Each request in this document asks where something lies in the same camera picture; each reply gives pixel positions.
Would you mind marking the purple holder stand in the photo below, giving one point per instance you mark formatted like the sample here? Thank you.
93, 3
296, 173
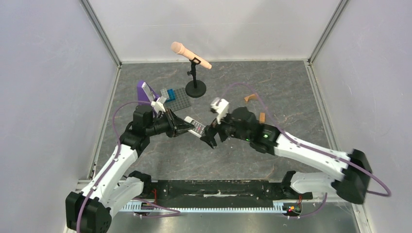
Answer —
145, 94

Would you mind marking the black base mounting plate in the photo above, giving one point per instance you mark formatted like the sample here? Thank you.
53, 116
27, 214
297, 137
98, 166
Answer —
219, 193

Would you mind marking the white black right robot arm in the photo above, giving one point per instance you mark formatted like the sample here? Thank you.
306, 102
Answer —
345, 174

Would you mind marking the pink microphone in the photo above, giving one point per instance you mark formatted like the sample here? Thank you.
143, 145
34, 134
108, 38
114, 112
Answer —
180, 49

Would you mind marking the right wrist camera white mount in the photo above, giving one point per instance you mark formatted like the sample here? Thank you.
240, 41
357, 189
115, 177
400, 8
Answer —
220, 107

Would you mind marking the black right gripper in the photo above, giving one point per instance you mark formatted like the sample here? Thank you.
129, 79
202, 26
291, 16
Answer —
217, 132

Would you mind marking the white remote control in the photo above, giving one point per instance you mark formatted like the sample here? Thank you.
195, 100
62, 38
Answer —
198, 129

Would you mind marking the grey lego brick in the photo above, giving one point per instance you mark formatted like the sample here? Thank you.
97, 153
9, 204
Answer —
164, 93

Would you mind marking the grey lego baseplate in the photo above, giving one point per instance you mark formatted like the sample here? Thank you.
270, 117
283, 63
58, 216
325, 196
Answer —
182, 100

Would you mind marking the black microphone stand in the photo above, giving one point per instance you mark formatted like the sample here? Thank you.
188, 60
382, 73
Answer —
195, 88

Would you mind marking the white cable duct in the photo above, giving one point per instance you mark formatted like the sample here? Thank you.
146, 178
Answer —
137, 206

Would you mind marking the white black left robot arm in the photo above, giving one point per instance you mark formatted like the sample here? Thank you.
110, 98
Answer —
92, 209

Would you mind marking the blue lego brick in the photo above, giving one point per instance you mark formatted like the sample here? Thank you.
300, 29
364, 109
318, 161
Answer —
171, 95

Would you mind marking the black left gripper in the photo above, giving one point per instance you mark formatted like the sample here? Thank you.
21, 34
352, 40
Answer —
176, 126

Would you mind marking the small wooden block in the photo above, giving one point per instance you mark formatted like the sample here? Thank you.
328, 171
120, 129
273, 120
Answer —
262, 117
249, 98

